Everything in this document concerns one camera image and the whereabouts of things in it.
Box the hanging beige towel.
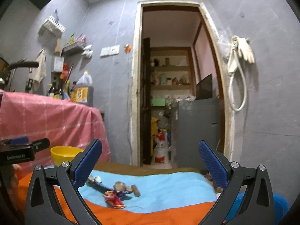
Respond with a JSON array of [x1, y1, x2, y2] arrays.
[[28, 48, 47, 91]]

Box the black pan handle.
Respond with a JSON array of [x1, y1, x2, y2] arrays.
[[6, 61, 39, 71]]

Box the blue plastic bucket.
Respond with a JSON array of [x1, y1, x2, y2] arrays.
[[225, 193, 290, 224]]

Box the person's left hand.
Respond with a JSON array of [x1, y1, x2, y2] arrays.
[[5, 164, 22, 194]]

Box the dark sauce bottle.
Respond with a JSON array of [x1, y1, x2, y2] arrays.
[[48, 77, 56, 98]]

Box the green box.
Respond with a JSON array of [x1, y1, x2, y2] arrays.
[[151, 97, 166, 107]]

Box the orange wall hook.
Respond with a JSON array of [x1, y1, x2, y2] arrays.
[[124, 44, 132, 53]]

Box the grey metal cabinet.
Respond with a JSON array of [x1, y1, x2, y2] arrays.
[[171, 98, 220, 172]]

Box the white wall basket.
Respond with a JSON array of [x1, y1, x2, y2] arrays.
[[38, 15, 66, 37]]

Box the black monitor screen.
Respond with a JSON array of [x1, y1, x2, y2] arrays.
[[196, 74, 213, 100]]

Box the red white sack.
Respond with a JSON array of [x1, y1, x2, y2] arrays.
[[152, 129, 170, 164]]

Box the blue snack wrapper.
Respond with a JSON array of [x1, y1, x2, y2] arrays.
[[86, 176, 133, 198]]

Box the yellow plastic bowl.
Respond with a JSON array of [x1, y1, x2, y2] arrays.
[[50, 146, 83, 167]]

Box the white wall switch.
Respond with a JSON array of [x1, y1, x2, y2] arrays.
[[100, 45, 120, 57]]

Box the red snack wrapper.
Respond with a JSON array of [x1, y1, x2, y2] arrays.
[[103, 190, 126, 209]]

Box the white rubber gloves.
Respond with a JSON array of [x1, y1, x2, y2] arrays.
[[231, 36, 255, 64]]

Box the wall spice shelf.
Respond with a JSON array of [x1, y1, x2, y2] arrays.
[[61, 34, 86, 57]]

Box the white coiled hose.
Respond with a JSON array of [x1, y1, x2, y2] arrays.
[[226, 42, 248, 112]]

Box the wooden storage shelf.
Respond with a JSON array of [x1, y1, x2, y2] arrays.
[[150, 47, 196, 99]]

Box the small brown nut piece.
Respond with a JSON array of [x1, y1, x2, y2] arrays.
[[131, 184, 141, 197]]

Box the pink checked cloth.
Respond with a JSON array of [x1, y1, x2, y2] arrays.
[[1, 90, 111, 161]]

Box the large oil jug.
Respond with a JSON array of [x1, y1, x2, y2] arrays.
[[70, 71, 94, 107]]

